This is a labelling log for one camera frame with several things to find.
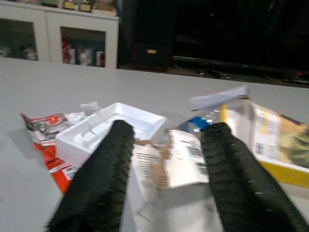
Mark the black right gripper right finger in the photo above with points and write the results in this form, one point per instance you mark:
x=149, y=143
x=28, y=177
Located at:
x=239, y=181

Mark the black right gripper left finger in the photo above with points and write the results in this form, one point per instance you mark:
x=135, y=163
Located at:
x=96, y=178

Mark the white styrofoam tray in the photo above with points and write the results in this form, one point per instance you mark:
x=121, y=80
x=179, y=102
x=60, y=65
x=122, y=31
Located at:
x=116, y=131

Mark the yellow cardboard box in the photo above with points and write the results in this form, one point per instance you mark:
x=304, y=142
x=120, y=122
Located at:
x=272, y=142

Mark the red and white wrapper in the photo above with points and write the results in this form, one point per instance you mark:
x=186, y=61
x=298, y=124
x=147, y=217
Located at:
x=51, y=145

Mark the torn white paper packaging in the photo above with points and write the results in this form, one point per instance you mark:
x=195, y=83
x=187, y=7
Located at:
x=169, y=169

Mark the crumpled white plastic scrap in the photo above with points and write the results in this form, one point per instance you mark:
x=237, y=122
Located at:
x=89, y=108

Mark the clear bottle with blue cap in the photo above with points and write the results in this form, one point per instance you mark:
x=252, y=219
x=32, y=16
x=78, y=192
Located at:
x=193, y=124

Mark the white paper strip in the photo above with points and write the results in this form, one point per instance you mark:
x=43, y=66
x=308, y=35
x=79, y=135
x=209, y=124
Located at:
x=218, y=97

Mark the white glass-door cabinet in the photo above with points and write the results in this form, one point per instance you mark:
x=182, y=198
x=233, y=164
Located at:
x=60, y=33

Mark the dark wooden cabinet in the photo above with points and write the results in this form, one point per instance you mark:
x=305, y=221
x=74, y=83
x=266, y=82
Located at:
x=150, y=36

